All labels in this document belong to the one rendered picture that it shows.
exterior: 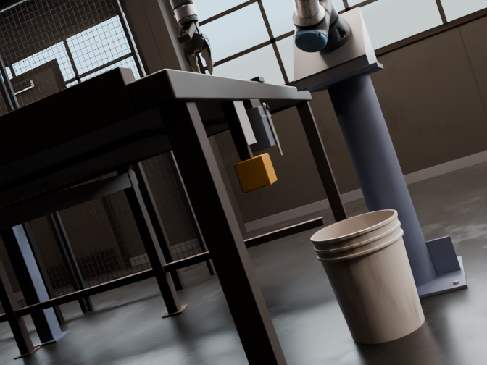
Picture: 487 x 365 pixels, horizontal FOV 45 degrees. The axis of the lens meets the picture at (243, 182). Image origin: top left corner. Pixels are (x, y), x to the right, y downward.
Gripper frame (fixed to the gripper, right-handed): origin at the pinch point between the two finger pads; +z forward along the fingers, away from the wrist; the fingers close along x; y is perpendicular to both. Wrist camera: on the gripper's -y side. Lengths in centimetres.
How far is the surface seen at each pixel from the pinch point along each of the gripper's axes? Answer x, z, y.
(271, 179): -23, 39, -55
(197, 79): -21, 13, -83
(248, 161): -19, 33, -56
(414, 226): -51, 79, 29
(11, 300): 185, 69, 95
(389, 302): -37, 90, -17
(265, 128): -23, 26, -40
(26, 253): 176, 46, 110
